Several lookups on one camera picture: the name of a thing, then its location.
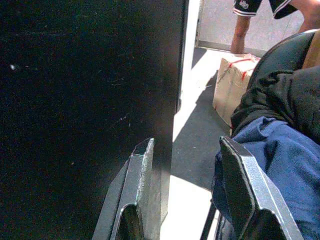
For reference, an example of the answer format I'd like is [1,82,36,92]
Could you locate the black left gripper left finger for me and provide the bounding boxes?
[91,137,162,240]

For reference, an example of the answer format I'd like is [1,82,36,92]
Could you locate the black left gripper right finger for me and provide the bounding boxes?
[199,135,305,240]

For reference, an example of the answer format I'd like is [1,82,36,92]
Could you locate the blue garment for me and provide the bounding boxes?
[211,116,320,240]

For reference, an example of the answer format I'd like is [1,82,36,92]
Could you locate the black garment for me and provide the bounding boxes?
[230,66,320,143]

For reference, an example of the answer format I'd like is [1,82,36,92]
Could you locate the brown paper bag red print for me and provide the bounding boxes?
[212,52,261,127]

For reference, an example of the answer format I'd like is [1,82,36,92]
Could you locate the black appliance side panel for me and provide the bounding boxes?
[0,0,189,240]

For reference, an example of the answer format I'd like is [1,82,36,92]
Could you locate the black laundry basket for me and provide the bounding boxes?
[248,31,316,87]

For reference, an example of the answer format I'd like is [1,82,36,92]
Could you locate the person in black shorts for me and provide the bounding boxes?
[230,0,320,55]

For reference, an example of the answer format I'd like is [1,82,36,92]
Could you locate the white door frame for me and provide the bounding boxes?
[172,0,204,143]

